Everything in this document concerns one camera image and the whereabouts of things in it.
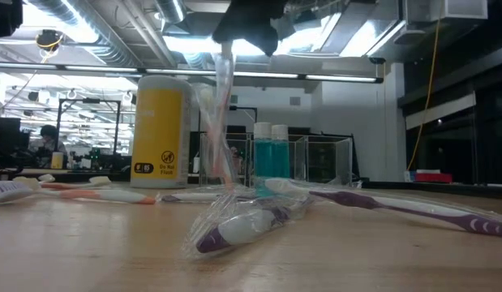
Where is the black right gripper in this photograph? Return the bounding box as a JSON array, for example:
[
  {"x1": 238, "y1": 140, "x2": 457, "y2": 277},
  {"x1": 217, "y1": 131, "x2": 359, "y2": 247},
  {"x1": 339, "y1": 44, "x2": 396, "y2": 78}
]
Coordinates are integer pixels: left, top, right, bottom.
[{"x1": 212, "y1": 0, "x2": 290, "y2": 58}]

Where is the teal mouthwash bottle white cap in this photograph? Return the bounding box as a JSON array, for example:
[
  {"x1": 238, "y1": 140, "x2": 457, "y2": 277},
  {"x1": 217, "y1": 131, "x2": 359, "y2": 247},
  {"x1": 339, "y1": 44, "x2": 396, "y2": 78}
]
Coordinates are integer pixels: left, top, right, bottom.
[
  {"x1": 271, "y1": 124, "x2": 290, "y2": 179},
  {"x1": 253, "y1": 122, "x2": 273, "y2": 180}
]

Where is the yellow white wipes canister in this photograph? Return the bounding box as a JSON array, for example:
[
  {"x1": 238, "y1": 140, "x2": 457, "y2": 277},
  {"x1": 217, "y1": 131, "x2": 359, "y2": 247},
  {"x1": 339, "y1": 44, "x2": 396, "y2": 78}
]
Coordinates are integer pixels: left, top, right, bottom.
[{"x1": 130, "y1": 75, "x2": 193, "y2": 190}]

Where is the purple white toothbrush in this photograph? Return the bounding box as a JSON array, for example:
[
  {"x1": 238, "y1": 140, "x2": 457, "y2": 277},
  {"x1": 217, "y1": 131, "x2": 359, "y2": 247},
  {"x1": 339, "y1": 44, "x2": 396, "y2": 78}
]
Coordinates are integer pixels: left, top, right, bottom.
[
  {"x1": 264, "y1": 177, "x2": 502, "y2": 239},
  {"x1": 156, "y1": 190, "x2": 235, "y2": 204},
  {"x1": 0, "y1": 180, "x2": 35, "y2": 204},
  {"x1": 181, "y1": 187, "x2": 312, "y2": 260}
]

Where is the long ceiling light bar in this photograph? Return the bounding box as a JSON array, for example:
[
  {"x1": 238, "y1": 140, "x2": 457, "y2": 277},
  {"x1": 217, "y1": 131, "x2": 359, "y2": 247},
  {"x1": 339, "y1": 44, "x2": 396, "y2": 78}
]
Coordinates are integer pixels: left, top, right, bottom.
[{"x1": 0, "y1": 60, "x2": 384, "y2": 85}]

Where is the clear acrylic organizer box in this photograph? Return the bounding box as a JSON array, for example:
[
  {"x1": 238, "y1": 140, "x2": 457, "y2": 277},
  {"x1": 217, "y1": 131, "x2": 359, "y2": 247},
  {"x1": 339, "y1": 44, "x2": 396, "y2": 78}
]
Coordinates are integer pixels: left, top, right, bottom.
[{"x1": 199, "y1": 132, "x2": 354, "y2": 187}]

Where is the distant seated person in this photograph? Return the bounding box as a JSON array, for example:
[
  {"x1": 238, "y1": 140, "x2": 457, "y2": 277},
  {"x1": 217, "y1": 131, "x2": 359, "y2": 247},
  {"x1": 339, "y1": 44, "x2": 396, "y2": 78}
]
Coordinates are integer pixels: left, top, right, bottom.
[{"x1": 230, "y1": 146, "x2": 244, "y2": 175}]

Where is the white ceiling air unit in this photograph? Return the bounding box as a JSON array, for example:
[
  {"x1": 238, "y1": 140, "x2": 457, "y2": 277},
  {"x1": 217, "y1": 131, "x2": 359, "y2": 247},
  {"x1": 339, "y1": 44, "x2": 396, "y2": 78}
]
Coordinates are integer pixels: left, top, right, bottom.
[{"x1": 404, "y1": 0, "x2": 489, "y2": 22}]

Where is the red flat box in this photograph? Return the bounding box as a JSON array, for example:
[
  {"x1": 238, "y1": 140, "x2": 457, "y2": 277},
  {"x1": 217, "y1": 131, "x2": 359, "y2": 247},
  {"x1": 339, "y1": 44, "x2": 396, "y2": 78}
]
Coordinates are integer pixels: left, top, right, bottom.
[{"x1": 414, "y1": 172, "x2": 453, "y2": 184}]

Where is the black computer monitor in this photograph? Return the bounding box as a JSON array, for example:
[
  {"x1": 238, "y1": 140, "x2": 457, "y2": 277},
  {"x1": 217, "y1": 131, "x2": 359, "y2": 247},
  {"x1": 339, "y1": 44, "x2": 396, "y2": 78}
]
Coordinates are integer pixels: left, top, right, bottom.
[{"x1": 0, "y1": 116, "x2": 23, "y2": 158}]

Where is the small black gantry frame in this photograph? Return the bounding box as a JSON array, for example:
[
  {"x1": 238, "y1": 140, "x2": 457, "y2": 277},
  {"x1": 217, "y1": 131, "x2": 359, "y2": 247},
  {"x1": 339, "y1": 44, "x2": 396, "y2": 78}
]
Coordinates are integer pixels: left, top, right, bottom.
[{"x1": 228, "y1": 105, "x2": 259, "y2": 135}]

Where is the round silver ceiling duct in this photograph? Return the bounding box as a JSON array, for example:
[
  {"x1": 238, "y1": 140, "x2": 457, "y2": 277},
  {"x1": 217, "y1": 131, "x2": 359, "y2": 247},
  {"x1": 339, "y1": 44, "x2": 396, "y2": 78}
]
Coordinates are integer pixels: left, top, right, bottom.
[{"x1": 155, "y1": 0, "x2": 187, "y2": 24}]

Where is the yellow extension cable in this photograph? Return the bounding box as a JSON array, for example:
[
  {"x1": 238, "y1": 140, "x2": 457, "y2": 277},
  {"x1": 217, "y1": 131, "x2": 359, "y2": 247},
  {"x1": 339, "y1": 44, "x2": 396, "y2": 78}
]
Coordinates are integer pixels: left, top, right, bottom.
[{"x1": 406, "y1": 0, "x2": 444, "y2": 171}]

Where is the black ceiling cable reel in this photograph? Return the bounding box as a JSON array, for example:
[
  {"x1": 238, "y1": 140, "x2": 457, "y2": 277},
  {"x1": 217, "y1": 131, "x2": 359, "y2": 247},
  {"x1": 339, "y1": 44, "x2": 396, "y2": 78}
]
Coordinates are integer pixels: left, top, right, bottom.
[{"x1": 35, "y1": 28, "x2": 65, "y2": 54}]

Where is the black aluminium table frame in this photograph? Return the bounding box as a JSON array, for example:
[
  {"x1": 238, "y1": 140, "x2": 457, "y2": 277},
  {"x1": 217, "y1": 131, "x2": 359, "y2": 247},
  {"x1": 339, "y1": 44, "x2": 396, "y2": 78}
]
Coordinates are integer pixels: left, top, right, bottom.
[{"x1": 0, "y1": 168, "x2": 502, "y2": 200}]

